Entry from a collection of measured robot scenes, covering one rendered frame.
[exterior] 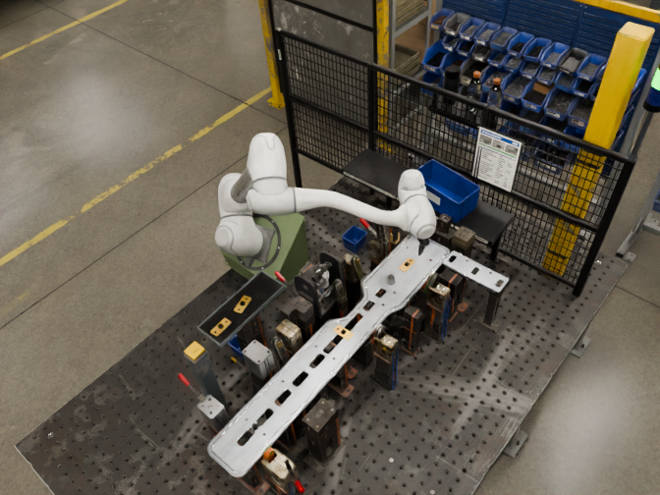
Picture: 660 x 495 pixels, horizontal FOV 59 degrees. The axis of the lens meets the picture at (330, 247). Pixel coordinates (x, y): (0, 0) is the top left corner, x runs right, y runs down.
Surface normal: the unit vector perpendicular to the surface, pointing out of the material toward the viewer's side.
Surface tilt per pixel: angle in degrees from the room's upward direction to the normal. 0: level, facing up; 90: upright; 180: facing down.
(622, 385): 0
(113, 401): 0
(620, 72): 90
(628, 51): 90
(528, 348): 0
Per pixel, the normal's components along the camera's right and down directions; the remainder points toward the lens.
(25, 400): -0.06, -0.67
